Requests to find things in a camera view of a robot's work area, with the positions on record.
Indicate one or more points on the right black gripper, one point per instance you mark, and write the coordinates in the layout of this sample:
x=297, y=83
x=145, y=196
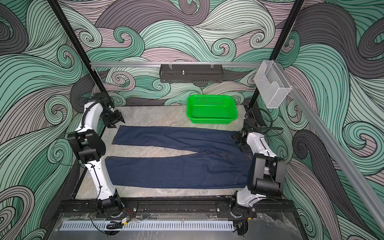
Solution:
x=236, y=136

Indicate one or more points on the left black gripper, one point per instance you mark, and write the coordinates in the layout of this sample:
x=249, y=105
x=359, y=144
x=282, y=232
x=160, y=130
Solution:
x=118, y=118

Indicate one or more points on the dark blue denim trousers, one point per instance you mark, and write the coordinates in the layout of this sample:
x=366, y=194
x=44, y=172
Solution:
x=215, y=162

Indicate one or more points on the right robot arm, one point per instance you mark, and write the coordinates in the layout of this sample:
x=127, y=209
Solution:
x=266, y=176

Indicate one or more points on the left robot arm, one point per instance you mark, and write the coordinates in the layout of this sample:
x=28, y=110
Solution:
x=90, y=150

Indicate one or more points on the green plastic basket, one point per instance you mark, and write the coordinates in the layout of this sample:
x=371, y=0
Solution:
x=211, y=109

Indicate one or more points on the back aluminium rail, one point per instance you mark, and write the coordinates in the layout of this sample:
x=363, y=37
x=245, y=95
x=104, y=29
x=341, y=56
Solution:
x=137, y=64

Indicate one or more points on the aluminium rail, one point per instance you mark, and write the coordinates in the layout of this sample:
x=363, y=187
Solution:
x=137, y=64
x=306, y=99

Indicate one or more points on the clear plastic wall bin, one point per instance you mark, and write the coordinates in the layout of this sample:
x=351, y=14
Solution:
x=273, y=83

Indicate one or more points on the right aluminium rail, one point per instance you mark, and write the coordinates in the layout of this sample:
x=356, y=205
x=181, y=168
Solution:
x=306, y=99

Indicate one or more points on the black perforated wall shelf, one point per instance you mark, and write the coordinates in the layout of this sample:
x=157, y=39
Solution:
x=196, y=74

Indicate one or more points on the black front mounting rail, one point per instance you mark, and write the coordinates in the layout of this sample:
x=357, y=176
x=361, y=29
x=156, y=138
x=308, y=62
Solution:
x=222, y=207

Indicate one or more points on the white slotted cable duct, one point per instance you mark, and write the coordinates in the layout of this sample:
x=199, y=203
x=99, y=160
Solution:
x=150, y=226

